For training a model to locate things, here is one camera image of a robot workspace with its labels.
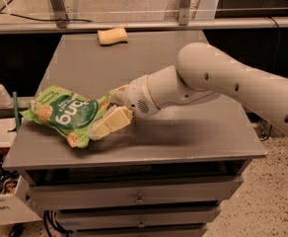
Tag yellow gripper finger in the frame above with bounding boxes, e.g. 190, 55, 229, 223
111, 85, 127, 104
88, 105, 133, 140

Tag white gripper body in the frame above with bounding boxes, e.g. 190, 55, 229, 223
122, 75, 159, 119

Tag green rice chip bag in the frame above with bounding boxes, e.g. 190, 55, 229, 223
21, 85, 112, 148

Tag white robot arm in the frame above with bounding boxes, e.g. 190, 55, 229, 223
88, 42, 288, 140

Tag yellow sponge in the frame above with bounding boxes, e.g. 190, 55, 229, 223
98, 28, 128, 45

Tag grey drawer cabinet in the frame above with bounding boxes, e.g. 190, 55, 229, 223
3, 31, 265, 237

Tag top drawer knob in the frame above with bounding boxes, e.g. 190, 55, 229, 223
134, 194, 144, 204

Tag drawer knob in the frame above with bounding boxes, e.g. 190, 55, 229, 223
137, 221, 146, 228
134, 194, 144, 204

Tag green stick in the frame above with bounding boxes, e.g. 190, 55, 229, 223
13, 92, 21, 132

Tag white cardboard box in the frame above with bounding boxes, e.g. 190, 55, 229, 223
0, 176, 42, 226

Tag black cable on shelf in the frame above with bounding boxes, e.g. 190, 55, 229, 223
0, 12, 94, 24

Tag black cables under cabinet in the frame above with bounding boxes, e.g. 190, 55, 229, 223
42, 210, 73, 237

